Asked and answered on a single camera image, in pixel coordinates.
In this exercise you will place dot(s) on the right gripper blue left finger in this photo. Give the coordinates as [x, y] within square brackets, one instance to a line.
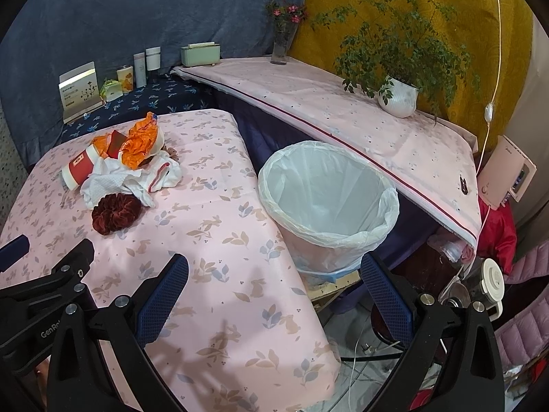
[129, 323]

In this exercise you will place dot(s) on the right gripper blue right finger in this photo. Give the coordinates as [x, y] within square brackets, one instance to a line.
[415, 320]

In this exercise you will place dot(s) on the red gold box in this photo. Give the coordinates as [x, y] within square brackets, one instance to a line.
[115, 143]

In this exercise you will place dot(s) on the white open book box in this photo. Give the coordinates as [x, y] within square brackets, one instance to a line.
[79, 93]

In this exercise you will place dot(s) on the yellow curtain backdrop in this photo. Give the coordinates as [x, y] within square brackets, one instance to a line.
[498, 34]

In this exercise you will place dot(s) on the tall white bottle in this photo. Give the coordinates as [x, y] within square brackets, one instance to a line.
[139, 69]

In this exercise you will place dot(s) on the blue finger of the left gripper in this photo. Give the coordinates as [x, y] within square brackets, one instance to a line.
[13, 251]

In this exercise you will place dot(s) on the white lined trash bin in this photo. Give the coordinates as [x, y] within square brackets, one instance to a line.
[331, 206]

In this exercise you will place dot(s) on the pink quilted jacket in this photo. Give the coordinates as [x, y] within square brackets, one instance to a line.
[522, 330]

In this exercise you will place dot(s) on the white tissue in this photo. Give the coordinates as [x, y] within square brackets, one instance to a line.
[111, 176]

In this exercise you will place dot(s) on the glass vase with pink flowers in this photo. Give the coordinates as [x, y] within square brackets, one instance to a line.
[286, 19]

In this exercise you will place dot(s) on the mint green box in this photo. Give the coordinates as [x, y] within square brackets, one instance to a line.
[198, 54]

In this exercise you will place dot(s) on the red white paper cup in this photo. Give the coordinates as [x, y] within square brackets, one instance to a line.
[79, 168]
[157, 147]

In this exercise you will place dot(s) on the pink rabbit print tablecloth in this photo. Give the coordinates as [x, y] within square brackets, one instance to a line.
[243, 335]

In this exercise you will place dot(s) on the pink white appliance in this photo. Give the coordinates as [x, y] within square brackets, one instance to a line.
[507, 173]

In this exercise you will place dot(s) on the dark red scrunchie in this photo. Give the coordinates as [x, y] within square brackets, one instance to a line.
[115, 212]

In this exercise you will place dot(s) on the orange printed plastic bag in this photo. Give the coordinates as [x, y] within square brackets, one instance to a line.
[102, 144]

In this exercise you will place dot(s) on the blue curtain backdrop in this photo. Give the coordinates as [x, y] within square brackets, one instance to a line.
[51, 37]

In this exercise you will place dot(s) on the red garment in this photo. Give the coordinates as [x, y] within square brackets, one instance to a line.
[498, 238]

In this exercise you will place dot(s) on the navy floral cloth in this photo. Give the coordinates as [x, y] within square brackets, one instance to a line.
[169, 94]

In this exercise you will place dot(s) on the black clip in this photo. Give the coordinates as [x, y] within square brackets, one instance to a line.
[463, 185]

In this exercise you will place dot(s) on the green plant in white pot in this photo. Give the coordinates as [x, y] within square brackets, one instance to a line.
[396, 41]

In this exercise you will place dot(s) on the white jar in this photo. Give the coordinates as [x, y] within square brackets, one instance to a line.
[153, 58]

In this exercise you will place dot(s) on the pink dotted shelf cloth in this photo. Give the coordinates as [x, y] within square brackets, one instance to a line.
[422, 156]

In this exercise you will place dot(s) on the green white small packet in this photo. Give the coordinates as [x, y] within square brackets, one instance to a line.
[111, 90]

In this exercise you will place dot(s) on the small orange printed can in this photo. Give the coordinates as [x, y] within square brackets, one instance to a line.
[125, 77]

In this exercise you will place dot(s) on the pink brown scrunchie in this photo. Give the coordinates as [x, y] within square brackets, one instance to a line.
[172, 153]

